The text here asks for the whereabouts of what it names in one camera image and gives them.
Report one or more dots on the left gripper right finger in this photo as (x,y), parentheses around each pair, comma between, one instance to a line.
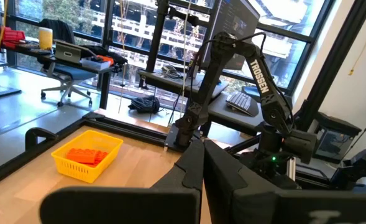
(248,202)

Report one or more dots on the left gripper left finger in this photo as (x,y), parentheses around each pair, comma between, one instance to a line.
(176,202)

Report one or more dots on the orange rectangular block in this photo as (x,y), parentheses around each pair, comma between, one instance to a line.
(102,157)

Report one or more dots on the orange studded block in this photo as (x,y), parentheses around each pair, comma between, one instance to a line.
(81,155)

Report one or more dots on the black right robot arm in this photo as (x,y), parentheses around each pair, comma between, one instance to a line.
(260,81)

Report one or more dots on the dark office desk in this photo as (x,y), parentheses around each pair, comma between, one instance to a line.
(229,119)

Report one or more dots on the black glass cabinet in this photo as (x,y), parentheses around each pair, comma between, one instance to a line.
(335,140)

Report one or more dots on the black keyboard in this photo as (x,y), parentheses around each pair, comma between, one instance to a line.
(240,101)

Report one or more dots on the black bag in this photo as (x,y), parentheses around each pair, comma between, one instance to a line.
(144,104)

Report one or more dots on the yellow plastic basket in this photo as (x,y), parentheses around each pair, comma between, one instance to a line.
(74,171)

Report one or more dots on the large black monitor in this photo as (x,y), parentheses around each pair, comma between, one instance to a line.
(232,28)

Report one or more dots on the clear plastic box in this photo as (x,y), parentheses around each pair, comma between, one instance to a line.
(94,64)

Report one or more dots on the grey office chair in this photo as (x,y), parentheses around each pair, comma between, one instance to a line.
(67,73)

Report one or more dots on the grey case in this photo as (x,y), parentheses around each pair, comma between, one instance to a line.
(68,53)

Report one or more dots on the yellow cup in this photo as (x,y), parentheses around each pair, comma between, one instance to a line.
(45,38)

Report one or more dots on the red storage bins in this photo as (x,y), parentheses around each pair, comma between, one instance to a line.
(13,35)

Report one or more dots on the black frame hook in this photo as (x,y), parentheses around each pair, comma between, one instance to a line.
(30,138)

